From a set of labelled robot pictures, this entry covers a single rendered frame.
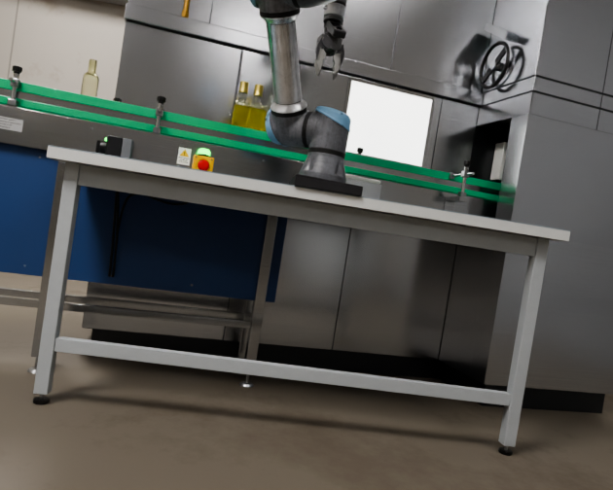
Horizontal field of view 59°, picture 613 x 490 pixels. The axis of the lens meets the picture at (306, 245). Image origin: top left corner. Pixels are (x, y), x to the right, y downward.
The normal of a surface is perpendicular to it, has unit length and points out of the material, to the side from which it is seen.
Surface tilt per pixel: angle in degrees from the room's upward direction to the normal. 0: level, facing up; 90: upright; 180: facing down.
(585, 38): 90
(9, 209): 90
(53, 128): 90
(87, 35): 90
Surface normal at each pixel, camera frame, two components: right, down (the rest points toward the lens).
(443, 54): 0.27, 0.07
